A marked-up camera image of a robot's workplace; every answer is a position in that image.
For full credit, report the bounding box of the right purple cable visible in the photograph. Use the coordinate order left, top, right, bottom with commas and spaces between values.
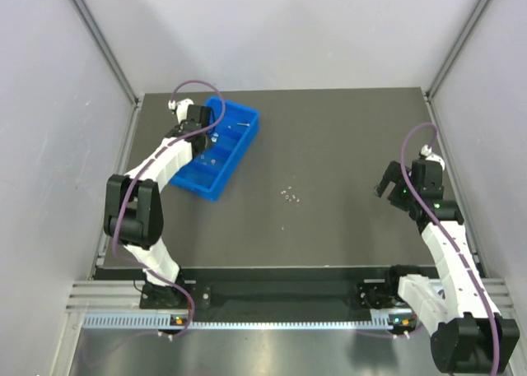
400, 122, 503, 376

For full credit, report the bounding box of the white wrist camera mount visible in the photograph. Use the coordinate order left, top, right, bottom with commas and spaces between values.
167, 98, 194, 123
419, 144, 445, 170

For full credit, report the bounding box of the left aluminium corner post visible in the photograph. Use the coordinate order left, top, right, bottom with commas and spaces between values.
57, 0, 143, 108

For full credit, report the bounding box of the aluminium corner post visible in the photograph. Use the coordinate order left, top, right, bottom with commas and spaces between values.
423, 0, 507, 101
57, 0, 143, 108

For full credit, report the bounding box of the purple cable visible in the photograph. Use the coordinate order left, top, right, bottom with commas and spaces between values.
400, 122, 503, 376
80, 79, 226, 367

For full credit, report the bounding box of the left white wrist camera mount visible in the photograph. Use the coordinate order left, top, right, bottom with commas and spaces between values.
167, 98, 194, 123

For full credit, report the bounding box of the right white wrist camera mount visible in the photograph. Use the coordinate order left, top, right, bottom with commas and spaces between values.
419, 144, 445, 170

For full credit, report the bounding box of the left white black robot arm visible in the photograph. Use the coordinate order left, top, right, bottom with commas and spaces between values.
103, 99, 215, 309

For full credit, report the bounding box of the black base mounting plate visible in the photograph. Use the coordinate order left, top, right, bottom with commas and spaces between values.
135, 265, 448, 323

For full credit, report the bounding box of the grey slotted cable duct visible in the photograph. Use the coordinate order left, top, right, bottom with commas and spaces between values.
82, 309, 417, 332

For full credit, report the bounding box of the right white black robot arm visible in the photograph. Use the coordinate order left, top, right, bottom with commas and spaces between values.
374, 158, 520, 375

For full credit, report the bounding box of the blue plastic compartment bin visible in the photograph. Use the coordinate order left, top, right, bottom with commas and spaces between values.
170, 100, 259, 201

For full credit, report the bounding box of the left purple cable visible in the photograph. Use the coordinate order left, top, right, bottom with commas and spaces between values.
80, 79, 226, 367

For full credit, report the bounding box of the right aluminium corner post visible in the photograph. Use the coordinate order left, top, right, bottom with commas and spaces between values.
423, 0, 507, 101

